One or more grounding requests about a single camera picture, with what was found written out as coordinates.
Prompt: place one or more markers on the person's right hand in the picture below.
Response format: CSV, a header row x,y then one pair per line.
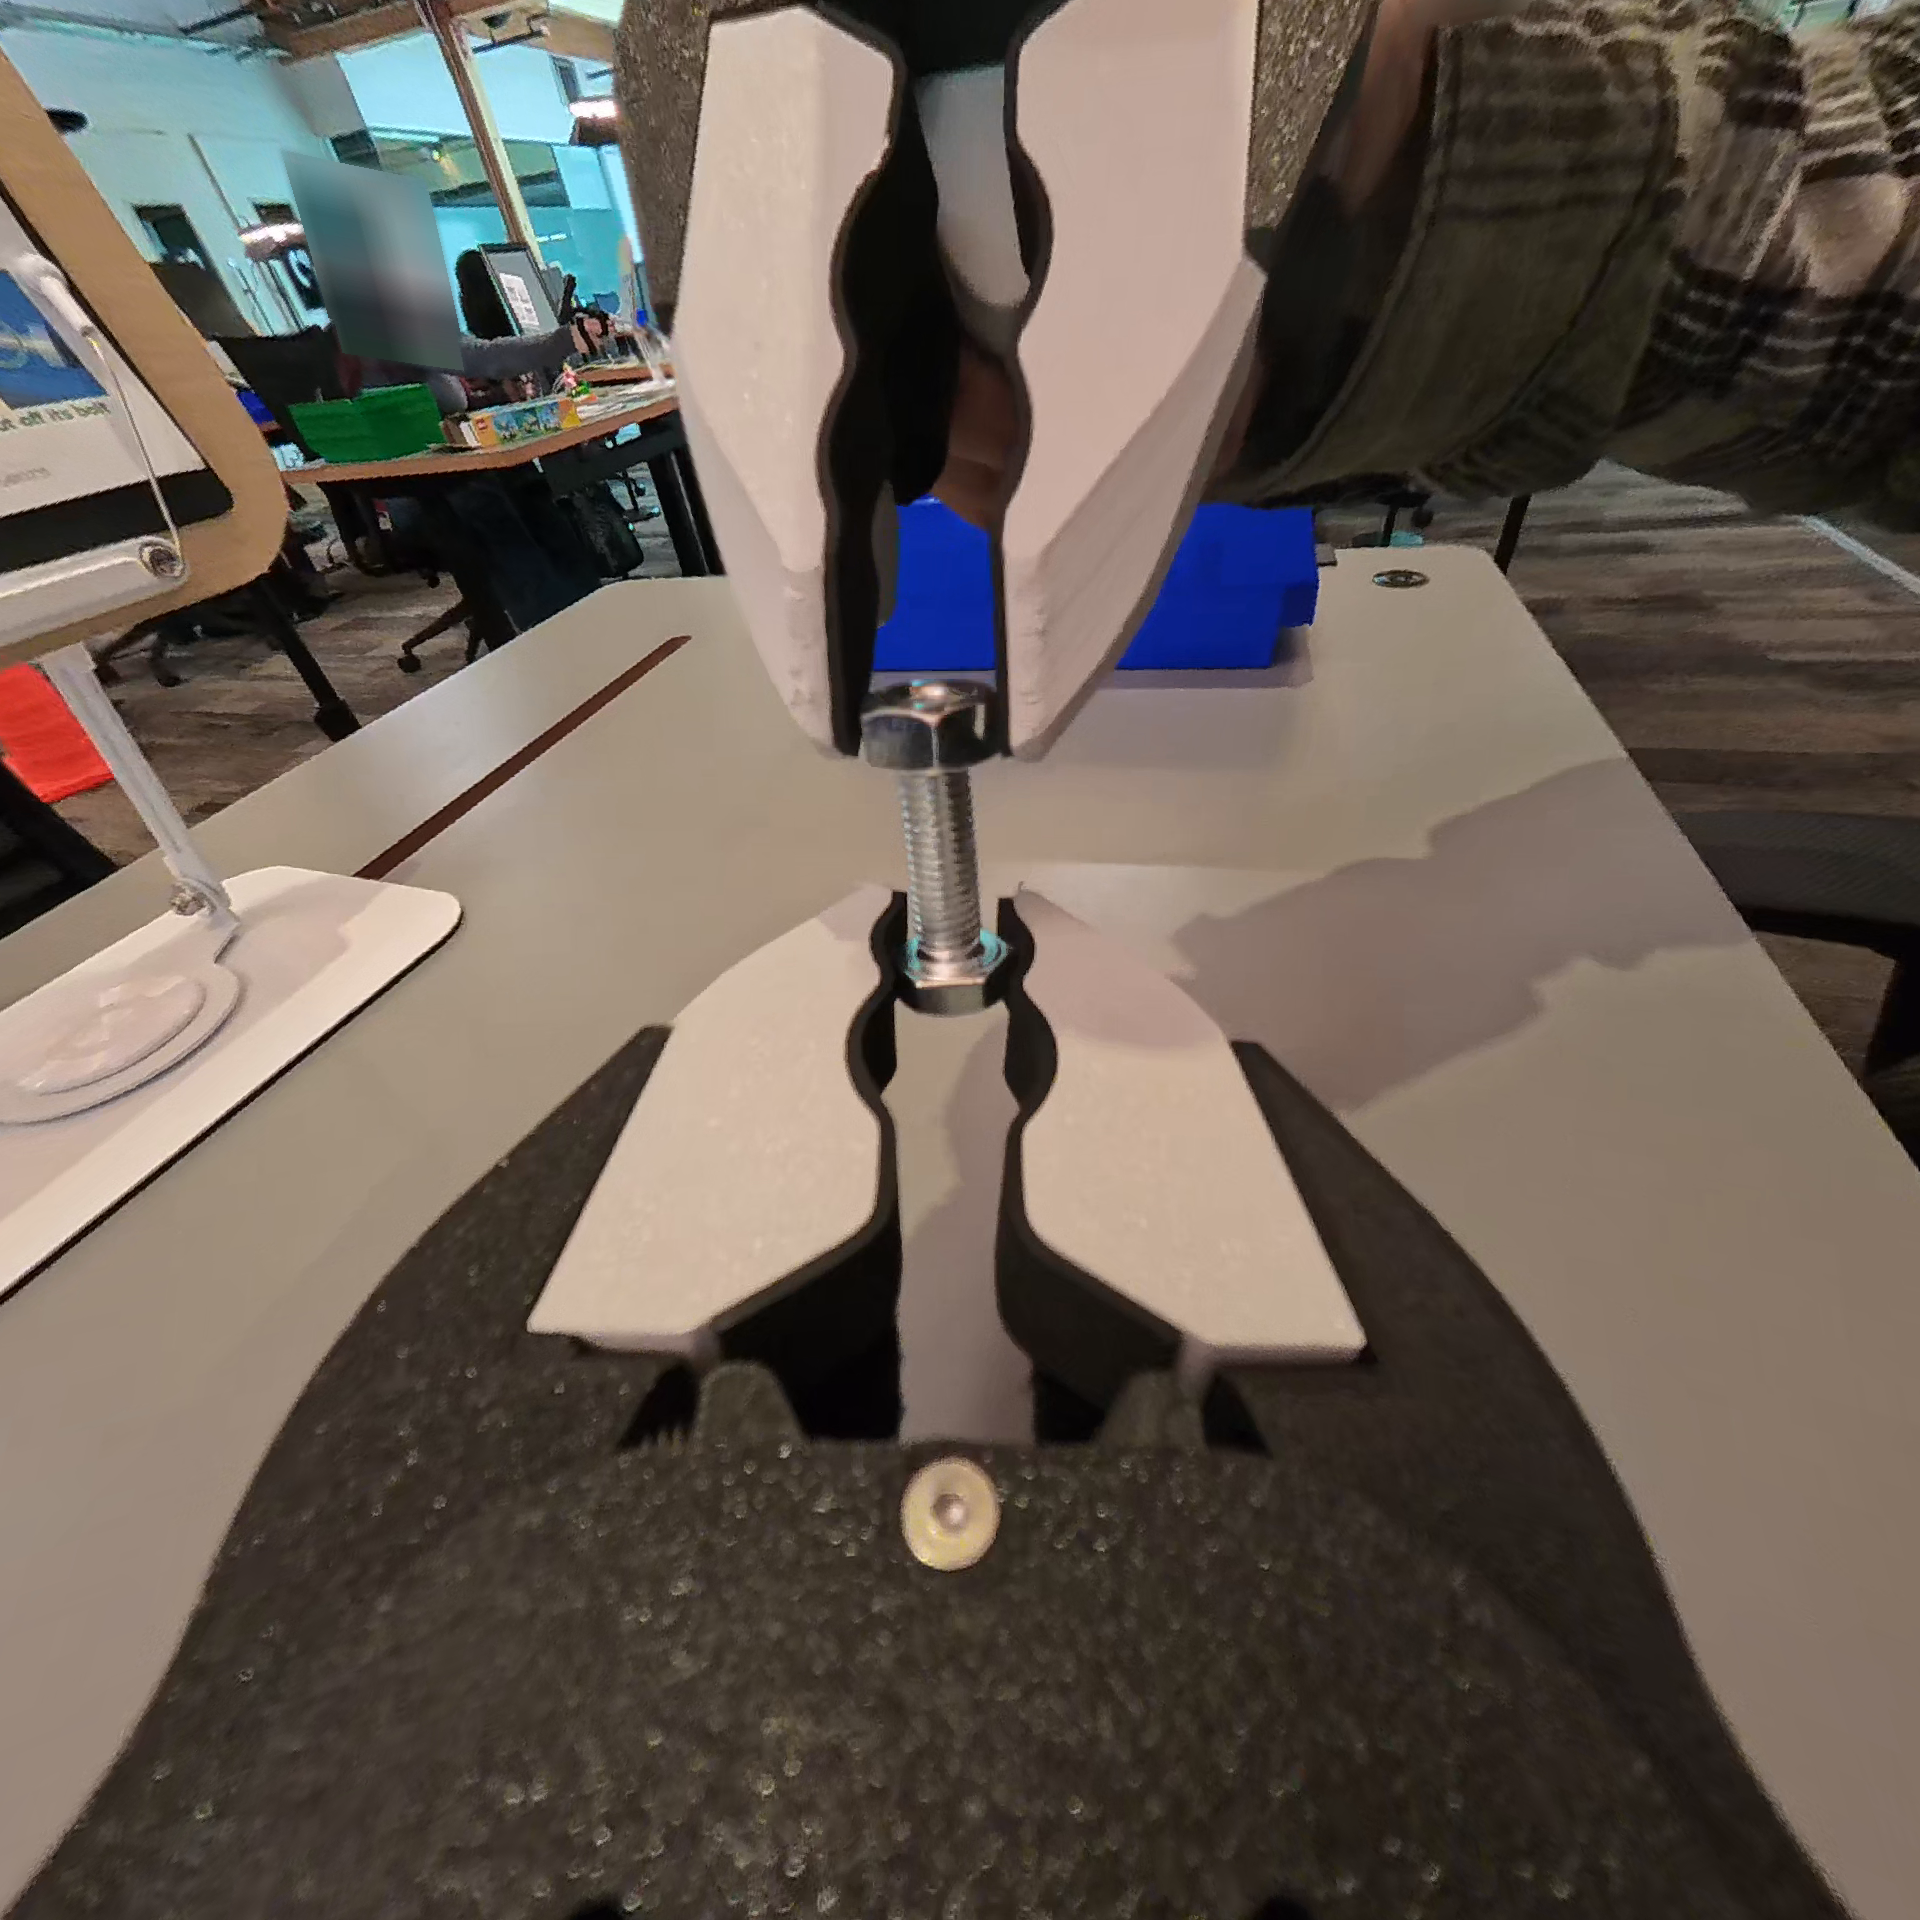
x,y
984,436

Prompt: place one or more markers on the wood-framed sign board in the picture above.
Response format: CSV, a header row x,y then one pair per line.
x,y
89,255

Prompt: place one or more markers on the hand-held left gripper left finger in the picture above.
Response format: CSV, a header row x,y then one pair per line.
x,y
720,1172

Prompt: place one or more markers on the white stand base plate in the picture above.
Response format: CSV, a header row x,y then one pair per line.
x,y
299,975

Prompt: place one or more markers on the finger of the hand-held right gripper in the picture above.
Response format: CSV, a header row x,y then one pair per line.
x,y
1154,301
750,375

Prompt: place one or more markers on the red flat floor object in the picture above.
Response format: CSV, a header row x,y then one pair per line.
x,y
54,743

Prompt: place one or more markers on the person's right forearm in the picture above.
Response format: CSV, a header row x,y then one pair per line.
x,y
1575,225

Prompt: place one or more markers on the silver hex bolt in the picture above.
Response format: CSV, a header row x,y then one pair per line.
x,y
938,855

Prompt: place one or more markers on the silver hex nut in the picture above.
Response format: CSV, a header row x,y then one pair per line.
x,y
902,735

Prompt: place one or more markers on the black office chair with jacket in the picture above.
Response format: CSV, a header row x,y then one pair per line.
x,y
510,557

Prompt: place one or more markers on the green plastic crate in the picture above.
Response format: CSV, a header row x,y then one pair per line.
x,y
368,428

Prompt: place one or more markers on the wooden-top office desk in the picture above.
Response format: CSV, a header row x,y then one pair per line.
x,y
599,426

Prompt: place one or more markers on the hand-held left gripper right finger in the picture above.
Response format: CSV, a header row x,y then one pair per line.
x,y
1185,1185

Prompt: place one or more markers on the blue plastic bin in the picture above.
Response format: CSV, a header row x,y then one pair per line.
x,y
1201,601

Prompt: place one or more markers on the colourful toy box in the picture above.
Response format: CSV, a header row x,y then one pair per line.
x,y
518,428

